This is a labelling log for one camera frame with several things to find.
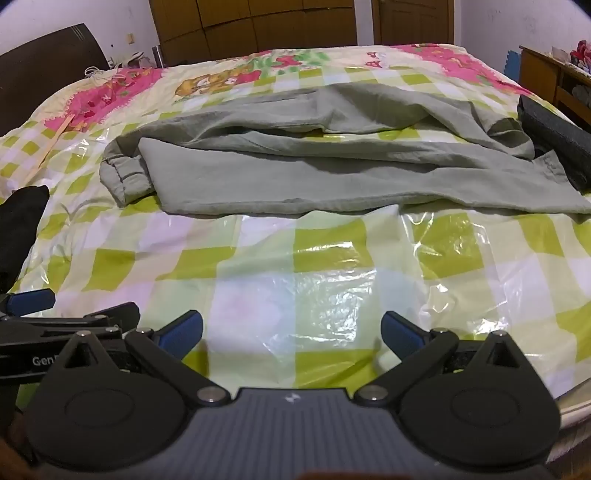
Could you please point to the grey metal frame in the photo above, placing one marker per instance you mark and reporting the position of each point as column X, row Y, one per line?
column 159, row 56

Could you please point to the grey-green pants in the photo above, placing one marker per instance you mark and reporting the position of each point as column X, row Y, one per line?
column 323, row 170

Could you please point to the thin wooden stick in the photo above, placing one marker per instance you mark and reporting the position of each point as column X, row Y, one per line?
column 51, row 145

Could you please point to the dark wooden headboard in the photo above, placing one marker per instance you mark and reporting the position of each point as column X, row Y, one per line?
column 41, row 69

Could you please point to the black cloth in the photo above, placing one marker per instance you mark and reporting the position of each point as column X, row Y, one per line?
column 21, row 235

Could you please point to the checkered floral bed cover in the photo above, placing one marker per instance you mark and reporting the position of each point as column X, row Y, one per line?
column 323, row 263

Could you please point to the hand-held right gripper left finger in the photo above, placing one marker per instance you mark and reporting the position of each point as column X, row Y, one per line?
column 183, row 331

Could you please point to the white bag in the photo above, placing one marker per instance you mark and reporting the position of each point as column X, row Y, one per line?
column 136, row 60

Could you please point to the brown wooden wardrobe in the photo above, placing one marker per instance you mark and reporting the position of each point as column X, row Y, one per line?
column 254, row 27

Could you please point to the red plush toy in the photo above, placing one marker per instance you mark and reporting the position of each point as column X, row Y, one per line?
column 581, row 53

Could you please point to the brown wooden door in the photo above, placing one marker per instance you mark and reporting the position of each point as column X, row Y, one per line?
column 415, row 21

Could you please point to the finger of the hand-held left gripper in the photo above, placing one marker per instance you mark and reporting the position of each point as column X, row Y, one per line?
column 113, row 314
column 30, row 300

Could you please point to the wooden side cabinet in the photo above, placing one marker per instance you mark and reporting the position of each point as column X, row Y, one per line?
column 549, row 78

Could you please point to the dark grey folded cloth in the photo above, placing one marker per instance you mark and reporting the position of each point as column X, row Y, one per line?
column 558, row 138

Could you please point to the blue foam mat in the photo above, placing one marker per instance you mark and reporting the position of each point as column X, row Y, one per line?
column 510, row 62

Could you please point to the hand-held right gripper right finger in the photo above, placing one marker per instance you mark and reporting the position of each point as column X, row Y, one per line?
column 400, row 331

